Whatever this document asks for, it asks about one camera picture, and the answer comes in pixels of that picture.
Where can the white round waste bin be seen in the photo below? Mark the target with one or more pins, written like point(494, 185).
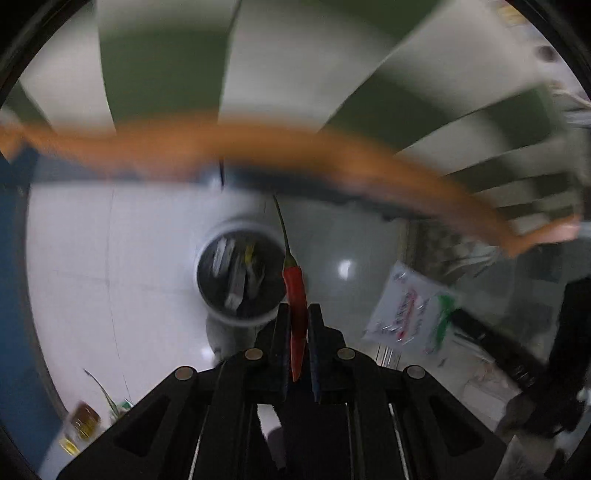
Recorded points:
point(217, 295)

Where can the white green sachet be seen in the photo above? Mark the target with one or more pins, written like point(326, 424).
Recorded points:
point(406, 309)

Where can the green white checked tablecloth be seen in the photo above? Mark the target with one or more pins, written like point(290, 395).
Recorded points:
point(161, 69)

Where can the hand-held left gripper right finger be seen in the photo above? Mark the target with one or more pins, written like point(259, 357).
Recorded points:
point(369, 397)

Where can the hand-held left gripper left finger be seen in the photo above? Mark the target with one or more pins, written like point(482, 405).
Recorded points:
point(231, 392)

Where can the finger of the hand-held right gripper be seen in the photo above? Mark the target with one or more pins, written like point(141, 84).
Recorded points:
point(498, 346)

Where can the red chili pepper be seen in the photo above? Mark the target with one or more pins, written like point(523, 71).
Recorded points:
point(295, 295)

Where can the blue cabinet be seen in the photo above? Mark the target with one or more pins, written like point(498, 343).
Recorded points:
point(18, 300)

